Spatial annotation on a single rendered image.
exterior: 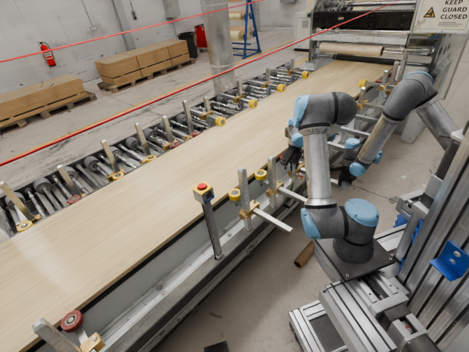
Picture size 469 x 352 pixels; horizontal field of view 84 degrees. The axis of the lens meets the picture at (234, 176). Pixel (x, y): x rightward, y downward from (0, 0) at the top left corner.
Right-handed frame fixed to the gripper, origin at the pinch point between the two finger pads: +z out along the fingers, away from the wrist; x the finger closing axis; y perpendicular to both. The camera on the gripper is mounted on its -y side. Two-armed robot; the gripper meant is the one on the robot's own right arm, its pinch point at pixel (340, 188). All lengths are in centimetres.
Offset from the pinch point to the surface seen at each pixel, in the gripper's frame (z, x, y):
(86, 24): -56, 148, -753
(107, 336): 21, -146, -46
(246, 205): -9, -55, -30
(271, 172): -17.4, -30.8, -30.9
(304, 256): 75, -10, -15
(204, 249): 21, -79, -47
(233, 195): -8, -52, -43
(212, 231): -11, -81, -30
